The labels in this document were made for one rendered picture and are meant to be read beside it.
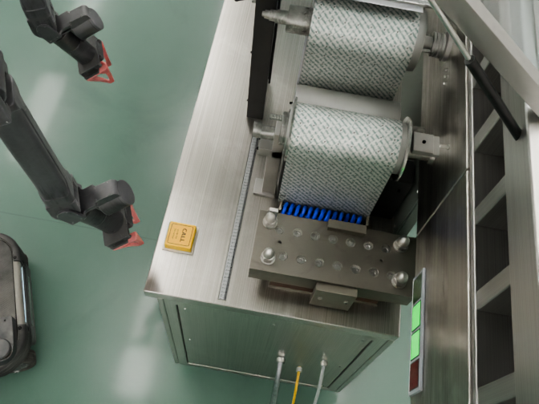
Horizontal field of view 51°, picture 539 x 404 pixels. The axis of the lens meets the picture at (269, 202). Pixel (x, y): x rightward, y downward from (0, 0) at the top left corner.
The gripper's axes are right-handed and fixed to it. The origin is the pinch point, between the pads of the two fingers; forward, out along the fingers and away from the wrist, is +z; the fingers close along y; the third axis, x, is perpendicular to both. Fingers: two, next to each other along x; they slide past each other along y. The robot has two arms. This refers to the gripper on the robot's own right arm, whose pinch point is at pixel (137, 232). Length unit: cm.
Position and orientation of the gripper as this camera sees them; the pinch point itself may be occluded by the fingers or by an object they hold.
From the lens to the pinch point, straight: 139.6
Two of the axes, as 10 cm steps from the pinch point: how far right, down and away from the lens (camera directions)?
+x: -8.8, 4.0, 2.7
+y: -2.6, -8.6, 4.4
